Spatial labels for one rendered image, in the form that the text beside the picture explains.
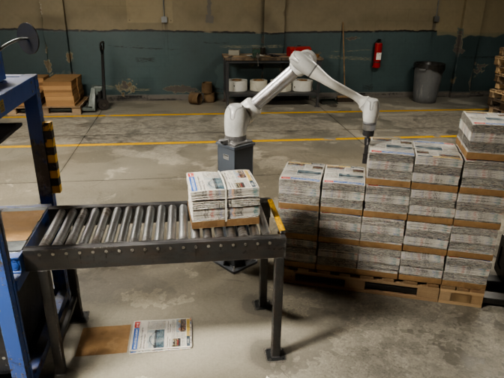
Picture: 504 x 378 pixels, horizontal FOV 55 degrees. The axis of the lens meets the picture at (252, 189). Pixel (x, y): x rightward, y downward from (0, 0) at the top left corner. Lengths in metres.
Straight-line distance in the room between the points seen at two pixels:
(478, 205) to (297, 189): 1.16
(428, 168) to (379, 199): 0.37
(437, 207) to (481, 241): 0.37
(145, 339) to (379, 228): 1.69
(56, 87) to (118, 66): 1.40
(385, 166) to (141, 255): 1.65
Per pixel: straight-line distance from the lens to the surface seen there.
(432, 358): 3.24
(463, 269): 3.63
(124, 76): 9.78
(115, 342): 3.23
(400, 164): 3.27
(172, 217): 2.83
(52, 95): 8.97
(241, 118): 3.41
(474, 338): 3.50
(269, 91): 3.52
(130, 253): 2.59
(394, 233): 3.44
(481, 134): 3.27
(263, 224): 2.73
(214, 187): 2.61
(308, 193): 3.34
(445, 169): 3.30
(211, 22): 9.62
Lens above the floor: 2.01
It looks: 22 degrees down
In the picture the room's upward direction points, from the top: 1 degrees clockwise
